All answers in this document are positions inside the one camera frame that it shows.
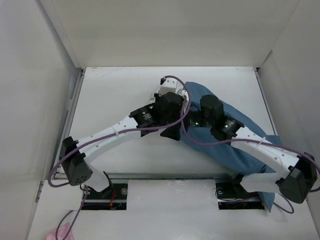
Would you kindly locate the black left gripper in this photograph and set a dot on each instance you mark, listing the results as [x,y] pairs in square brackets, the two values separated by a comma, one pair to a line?
[157,98]

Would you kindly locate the white pillow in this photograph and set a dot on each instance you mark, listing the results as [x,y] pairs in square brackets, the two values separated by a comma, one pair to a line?
[156,91]

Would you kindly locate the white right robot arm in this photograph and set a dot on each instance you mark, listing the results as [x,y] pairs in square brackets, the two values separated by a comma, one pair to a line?
[294,174]

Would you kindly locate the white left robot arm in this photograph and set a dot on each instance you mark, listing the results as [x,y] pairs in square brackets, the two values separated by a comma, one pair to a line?
[78,155]

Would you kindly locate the pink plastic bag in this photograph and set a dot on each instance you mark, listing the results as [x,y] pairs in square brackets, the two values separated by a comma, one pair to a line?
[60,233]

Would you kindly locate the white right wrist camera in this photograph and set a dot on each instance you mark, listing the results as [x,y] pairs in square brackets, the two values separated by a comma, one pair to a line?
[184,94]

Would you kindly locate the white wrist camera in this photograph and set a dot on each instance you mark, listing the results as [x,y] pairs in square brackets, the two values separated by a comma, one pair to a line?
[167,85]
[184,94]

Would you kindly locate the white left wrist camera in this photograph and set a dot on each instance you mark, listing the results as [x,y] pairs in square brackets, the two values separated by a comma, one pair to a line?
[167,85]

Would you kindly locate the aluminium front rail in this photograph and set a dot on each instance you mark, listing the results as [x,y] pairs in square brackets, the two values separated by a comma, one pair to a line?
[150,176]

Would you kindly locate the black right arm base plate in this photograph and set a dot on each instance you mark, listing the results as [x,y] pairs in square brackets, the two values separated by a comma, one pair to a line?
[232,196]

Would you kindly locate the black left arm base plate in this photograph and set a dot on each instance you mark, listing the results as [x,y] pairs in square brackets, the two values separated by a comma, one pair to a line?
[115,200]

